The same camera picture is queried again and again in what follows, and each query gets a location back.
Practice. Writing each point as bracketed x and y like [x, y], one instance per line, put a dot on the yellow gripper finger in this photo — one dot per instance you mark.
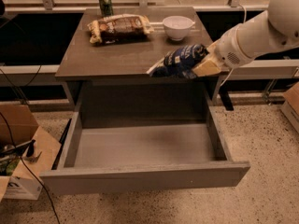
[211, 49]
[210, 66]

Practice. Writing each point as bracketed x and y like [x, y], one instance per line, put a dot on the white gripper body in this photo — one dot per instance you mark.
[227, 50]

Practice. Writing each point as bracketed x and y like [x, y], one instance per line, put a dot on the blue chip bag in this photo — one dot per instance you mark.
[180, 62]

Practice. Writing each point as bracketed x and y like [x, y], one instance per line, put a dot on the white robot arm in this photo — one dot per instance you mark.
[272, 31]

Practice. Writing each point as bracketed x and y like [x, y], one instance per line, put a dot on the brown chip bag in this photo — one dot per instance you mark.
[119, 27]

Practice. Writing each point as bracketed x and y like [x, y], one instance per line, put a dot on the open grey top drawer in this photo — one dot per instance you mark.
[144, 137]

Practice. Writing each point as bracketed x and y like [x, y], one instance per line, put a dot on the white bowl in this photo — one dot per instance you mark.
[177, 27]

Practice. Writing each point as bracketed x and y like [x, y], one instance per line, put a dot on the cardboard box on right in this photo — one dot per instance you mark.
[290, 107]

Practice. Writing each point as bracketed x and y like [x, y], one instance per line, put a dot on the cardboard box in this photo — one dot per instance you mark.
[27, 150]
[290, 107]

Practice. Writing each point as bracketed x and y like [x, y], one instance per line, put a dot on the grey cabinet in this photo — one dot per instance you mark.
[113, 77]

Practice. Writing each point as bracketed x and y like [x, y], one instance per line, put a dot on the green soda can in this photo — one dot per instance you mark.
[106, 7]

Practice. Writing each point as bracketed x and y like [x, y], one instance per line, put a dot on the cardboard box on left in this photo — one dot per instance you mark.
[27, 150]

